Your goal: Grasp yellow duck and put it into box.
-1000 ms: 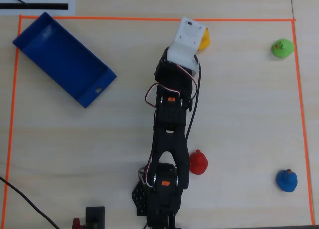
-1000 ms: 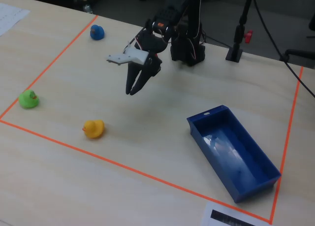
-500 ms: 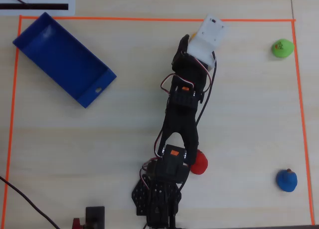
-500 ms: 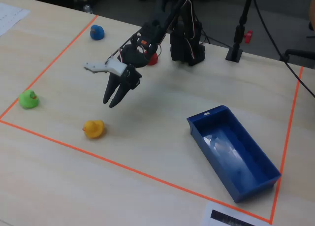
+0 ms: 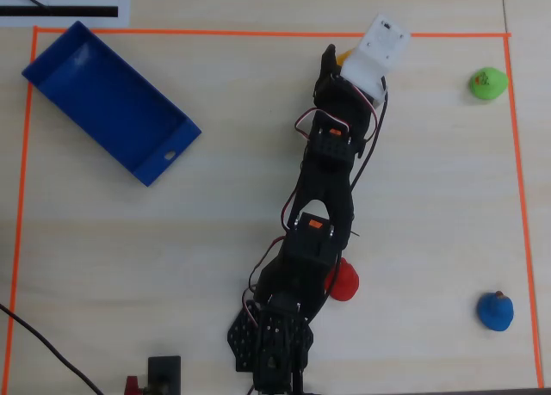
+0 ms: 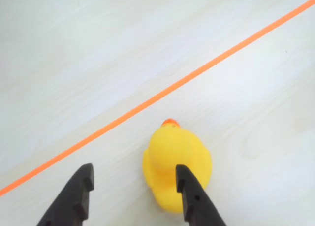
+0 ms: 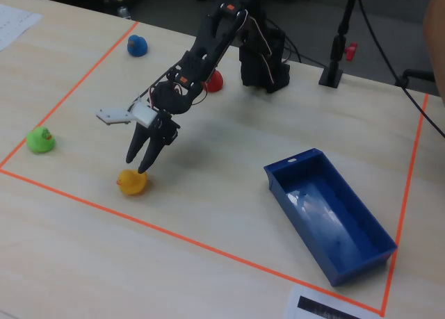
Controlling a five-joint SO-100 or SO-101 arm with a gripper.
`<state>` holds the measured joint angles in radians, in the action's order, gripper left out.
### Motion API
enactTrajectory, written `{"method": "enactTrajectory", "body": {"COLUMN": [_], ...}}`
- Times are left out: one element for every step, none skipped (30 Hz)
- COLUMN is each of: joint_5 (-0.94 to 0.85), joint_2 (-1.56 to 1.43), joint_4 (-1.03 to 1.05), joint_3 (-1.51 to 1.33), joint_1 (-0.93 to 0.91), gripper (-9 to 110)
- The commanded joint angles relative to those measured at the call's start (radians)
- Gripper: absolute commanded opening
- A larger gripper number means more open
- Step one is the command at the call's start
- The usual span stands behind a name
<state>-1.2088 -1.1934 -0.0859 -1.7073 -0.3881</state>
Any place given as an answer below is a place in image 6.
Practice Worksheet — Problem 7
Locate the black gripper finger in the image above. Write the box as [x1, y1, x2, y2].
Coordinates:
[36, 163, 95, 226]
[175, 164, 227, 226]

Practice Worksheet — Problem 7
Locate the yellow rubber duck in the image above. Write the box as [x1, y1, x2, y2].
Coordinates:
[142, 118, 213, 214]

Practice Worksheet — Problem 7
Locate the orange tape strip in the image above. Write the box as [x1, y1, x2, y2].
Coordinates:
[0, 0, 315, 197]

